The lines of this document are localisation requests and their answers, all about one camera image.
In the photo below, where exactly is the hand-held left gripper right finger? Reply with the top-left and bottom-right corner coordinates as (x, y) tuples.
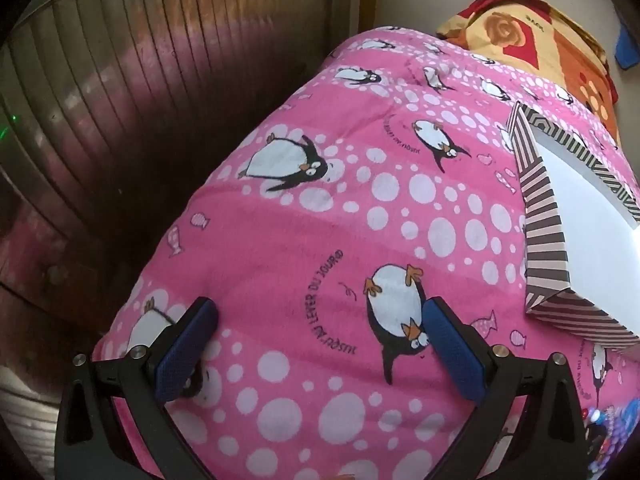
(421, 296), (588, 480)

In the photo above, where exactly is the orange floral pillow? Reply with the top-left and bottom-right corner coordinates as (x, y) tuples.
(436, 0), (621, 148)

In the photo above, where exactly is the blue wall object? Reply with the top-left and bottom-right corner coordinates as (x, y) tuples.
(614, 22), (640, 68)

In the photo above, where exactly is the pink penguin print blanket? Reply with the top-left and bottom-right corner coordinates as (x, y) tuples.
(92, 25), (640, 480)

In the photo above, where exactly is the wooden door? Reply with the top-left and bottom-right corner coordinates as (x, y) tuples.
(0, 0), (362, 466)

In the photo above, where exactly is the purple bead bracelet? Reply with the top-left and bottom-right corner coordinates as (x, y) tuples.
(606, 407), (640, 447)

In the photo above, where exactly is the striped cardboard tray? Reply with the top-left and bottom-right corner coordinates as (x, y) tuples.
(506, 101), (640, 352)

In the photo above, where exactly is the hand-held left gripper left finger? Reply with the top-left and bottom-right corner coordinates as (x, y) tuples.
(54, 296), (221, 480)

